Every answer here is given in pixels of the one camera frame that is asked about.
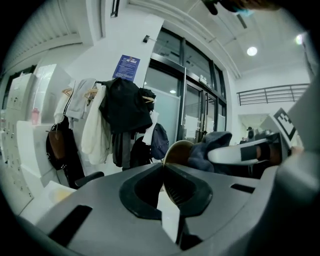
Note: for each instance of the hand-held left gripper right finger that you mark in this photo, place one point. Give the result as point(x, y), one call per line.
point(220, 205)

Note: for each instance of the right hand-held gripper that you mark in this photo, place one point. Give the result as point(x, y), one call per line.
point(285, 122)

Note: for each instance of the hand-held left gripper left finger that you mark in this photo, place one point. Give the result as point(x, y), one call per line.
point(105, 212)

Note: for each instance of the dark grey cloth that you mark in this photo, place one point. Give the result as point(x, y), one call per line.
point(215, 140)

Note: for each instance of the brown wooden bowl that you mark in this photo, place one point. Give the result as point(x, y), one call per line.
point(178, 152)

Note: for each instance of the white paper notice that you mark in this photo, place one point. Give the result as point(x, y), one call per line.
point(221, 122)
point(192, 126)

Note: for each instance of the yellow soap bar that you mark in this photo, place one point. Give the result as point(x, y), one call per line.
point(62, 195)

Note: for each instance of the clear soap dish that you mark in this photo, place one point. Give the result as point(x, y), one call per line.
point(52, 197)

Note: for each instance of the dark grey hanging garment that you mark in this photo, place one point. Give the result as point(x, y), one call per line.
point(121, 150)

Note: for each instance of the navy backpack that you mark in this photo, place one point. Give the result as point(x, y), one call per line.
point(160, 142)

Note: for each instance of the white door sensor box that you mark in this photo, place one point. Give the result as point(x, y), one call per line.
point(203, 80)

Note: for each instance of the white coat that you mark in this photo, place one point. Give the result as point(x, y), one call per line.
point(95, 135)

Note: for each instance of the black balcony railing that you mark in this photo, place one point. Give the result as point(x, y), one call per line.
point(117, 11)
point(275, 88)

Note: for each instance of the brown black handbag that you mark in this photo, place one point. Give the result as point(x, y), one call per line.
point(56, 142)

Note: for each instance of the black framed glass door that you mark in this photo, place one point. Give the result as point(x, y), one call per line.
point(165, 82)

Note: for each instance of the white cabinet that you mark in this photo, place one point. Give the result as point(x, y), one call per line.
point(30, 145)

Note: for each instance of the round ceiling lamp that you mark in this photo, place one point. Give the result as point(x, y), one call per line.
point(252, 51)
point(299, 39)

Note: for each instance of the black coat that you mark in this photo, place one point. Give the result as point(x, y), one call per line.
point(125, 105)

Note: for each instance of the white striped garment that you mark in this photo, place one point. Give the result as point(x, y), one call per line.
point(61, 110)

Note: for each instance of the grey hooded sweater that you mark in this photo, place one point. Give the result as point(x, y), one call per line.
point(80, 100)

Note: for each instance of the pink cup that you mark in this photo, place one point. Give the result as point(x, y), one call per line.
point(35, 117)

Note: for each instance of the translucent white panel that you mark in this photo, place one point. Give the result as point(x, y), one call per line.
point(52, 87)

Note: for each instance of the grey locker cabinet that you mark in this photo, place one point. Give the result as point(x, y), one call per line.
point(15, 105)

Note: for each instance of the teal headband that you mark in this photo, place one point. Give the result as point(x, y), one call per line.
point(246, 12)

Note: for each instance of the person's head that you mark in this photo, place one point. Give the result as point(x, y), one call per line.
point(250, 3)

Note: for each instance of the blue wall poster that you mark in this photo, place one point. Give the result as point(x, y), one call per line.
point(126, 67)

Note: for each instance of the black wall speaker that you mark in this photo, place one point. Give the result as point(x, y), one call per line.
point(146, 38)

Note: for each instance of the black head-worn camera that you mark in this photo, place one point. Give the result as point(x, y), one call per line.
point(211, 6)

